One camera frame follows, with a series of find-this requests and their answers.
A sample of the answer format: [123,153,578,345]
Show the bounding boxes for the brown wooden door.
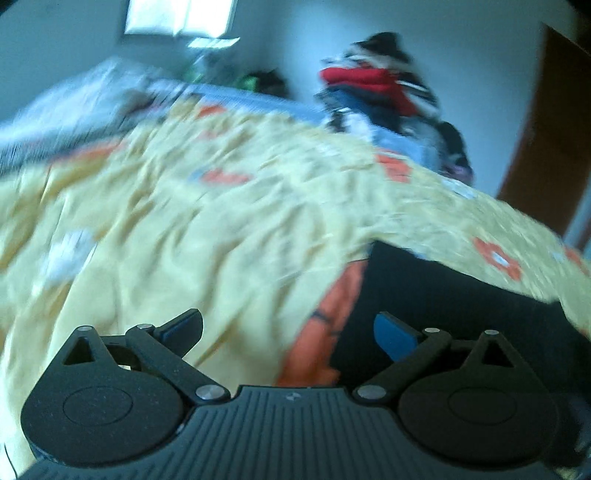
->
[497,26,590,236]

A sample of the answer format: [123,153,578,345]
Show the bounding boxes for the black pants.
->
[329,241,590,396]

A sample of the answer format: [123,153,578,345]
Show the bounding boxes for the yellow floral bed sheet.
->
[1,101,590,479]

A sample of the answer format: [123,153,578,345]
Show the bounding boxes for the bright window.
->
[124,0,236,38]

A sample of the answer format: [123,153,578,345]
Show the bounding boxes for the blue grey blanket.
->
[1,57,322,176]

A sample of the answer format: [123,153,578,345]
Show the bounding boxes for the pile of assorted clothes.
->
[317,32,474,185]

